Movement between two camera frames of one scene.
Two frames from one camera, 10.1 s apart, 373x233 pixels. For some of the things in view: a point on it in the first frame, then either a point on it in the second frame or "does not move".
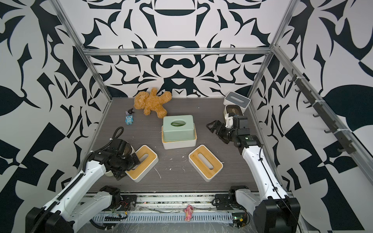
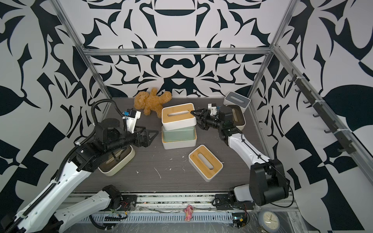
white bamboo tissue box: x=148 y=158 to x=178 y=116
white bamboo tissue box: x=178 y=144 does not move
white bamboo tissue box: x=205 y=163 does not move
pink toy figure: x=188 y=211 does not move
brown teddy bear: x=152 y=102 does not move
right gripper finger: x=216 y=124 to x=202 y=111
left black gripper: x=130 y=157 to x=146 y=141
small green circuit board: x=239 y=219 does not move
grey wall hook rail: x=347 y=146 does not move
